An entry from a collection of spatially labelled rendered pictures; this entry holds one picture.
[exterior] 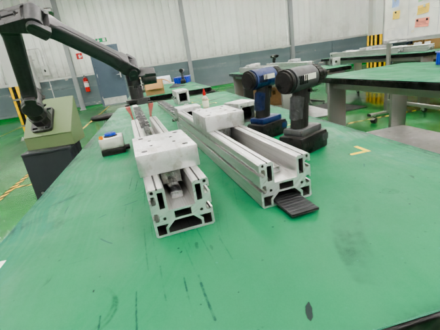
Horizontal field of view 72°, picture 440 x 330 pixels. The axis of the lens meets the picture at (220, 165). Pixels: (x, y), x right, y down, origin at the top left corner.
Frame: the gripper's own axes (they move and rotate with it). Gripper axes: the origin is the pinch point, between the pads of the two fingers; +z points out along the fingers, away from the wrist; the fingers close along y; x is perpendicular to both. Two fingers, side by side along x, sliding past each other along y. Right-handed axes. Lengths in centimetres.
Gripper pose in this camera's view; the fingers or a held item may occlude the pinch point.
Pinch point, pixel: (142, 118)
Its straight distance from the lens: 144.8
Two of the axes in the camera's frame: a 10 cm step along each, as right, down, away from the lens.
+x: -3.2, -2.7, 9.1
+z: 1.4, 9.4, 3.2
